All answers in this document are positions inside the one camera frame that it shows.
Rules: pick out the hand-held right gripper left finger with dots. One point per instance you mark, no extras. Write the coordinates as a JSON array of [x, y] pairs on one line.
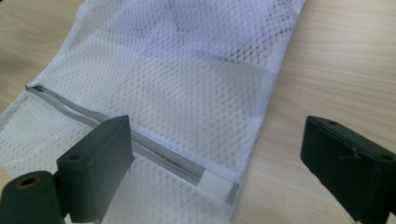
[[96, 168]]

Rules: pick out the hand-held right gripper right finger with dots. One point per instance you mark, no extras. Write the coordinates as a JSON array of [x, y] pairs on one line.
[[345, 161]]

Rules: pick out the white mesh laundry bag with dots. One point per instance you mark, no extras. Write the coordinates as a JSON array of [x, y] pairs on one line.
[[174, 81]]

